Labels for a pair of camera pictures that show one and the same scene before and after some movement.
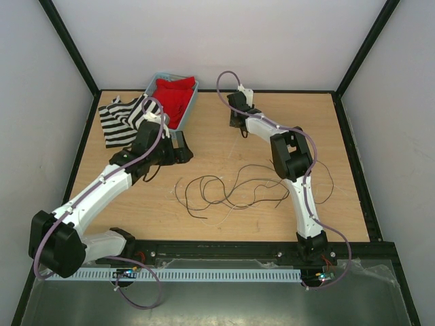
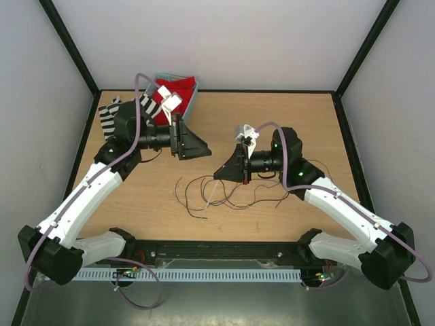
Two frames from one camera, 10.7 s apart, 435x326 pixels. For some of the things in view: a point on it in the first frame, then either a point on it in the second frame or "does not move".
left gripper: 179,155 -> 185,144
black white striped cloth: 121,119 does not move
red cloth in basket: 175,95 does not move
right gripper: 232,123 -> 236,167
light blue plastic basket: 150,87 does not move
